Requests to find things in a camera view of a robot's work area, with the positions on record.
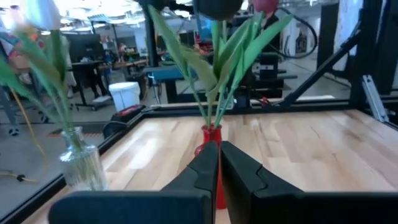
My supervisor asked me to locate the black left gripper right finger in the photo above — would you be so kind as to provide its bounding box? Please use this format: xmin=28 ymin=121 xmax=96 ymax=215
xmin=220 ymin=141 xmax=398 ymax=224

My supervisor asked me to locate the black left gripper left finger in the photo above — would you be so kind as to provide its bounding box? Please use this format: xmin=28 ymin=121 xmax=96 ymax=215
xmin=48 ymin=141 xmax=220 ymax=224

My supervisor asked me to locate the dark purple-red artificial tulip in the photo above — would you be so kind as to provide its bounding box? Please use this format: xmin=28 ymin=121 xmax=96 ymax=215
xmin=147 ymin=4 xmax=218 ymax=128

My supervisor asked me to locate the peach artificial tulip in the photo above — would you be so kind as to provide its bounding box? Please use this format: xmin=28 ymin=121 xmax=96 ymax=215
xmin=0 ymin=6 xmax=75 ymax=134

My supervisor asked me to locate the pink-red artificial tulip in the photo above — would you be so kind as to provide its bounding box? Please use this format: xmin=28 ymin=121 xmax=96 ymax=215
xmin=214 ymin=0 xmax=295 ymax=128

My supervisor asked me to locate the black artificial tulip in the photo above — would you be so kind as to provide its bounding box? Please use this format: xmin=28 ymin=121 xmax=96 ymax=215
xmin=192 ymin=0 xmax=245 ymax=128

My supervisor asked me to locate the clear ribbed glass vase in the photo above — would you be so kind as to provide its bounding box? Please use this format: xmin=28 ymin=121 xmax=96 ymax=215
xmin=58 ymin=126 xmax=109 ymax=192

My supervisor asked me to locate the red ribbed glass vase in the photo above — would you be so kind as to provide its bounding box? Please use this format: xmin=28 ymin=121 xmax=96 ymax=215
xmin=194 ymin=123 xmax=229 ymax=210

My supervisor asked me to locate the black and red case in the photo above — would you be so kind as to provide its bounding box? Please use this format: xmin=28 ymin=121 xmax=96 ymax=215
xmin=111 ymin=104 xmax=146 ymax=123

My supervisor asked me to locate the white plastic bucket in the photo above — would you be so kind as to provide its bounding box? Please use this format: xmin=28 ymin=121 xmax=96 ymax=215
xmin=108 ymin=82 xmax=141 ymax=112

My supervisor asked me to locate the blue bench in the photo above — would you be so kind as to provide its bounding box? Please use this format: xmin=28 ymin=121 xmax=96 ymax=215
xmin=144 ymin=65 xmax=200 ymax=103

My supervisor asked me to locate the black desk with monitor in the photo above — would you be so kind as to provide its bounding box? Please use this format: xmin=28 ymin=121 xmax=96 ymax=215
xmin=67 ymin=33 xmax=108 ymax=111

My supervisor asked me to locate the black pillar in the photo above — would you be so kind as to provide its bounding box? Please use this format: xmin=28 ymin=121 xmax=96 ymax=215
xmin=138 ymin=0 xmax=160 ymax=68

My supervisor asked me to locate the black frame clamp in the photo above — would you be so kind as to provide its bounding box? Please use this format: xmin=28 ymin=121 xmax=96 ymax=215
xmin=102 ymin=120 xmax=129 ymax=139

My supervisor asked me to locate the yellow floor cable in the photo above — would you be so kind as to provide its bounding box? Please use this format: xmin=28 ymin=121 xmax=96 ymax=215
xmin=0 ymin=88 xmax=49 ymax=183

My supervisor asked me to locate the silver frame bracket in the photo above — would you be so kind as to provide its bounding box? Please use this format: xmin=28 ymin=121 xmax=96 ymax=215
xmin=361 ymin=74 xmax=389 ymax=123

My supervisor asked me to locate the black aluminium table frame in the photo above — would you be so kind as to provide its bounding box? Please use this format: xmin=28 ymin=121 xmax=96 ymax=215
xmin=0 ymin=0 xmax=398 ymax=224

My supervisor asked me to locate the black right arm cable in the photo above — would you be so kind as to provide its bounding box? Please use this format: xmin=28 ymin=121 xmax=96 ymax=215
xmin=275 ymin=7 xmax=318 ymax=60

